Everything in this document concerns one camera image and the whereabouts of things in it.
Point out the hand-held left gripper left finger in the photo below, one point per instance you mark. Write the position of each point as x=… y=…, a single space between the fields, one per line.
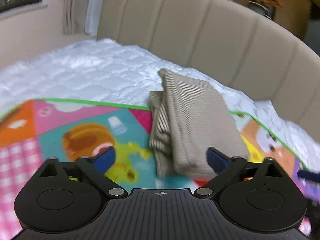
x=105 y=157

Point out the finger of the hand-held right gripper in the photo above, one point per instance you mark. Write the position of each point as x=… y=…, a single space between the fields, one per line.
x=310 y=175

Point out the white quilted mattress cover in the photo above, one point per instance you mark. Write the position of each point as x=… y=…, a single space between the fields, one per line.
x=87 y=70

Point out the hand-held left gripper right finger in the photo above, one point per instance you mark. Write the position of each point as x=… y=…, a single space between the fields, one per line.
x=217 y=160

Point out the beige padded headboard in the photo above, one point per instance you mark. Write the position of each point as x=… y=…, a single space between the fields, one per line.
x=212 y=35

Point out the beige striped long-sleeve shirt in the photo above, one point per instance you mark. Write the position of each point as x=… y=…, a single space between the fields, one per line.
x=195 y=120

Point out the grey curtain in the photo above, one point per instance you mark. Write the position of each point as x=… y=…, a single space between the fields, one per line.
x=75 y=10

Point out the colourful cartoon play mat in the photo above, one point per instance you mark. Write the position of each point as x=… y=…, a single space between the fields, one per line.
x=50 y=130

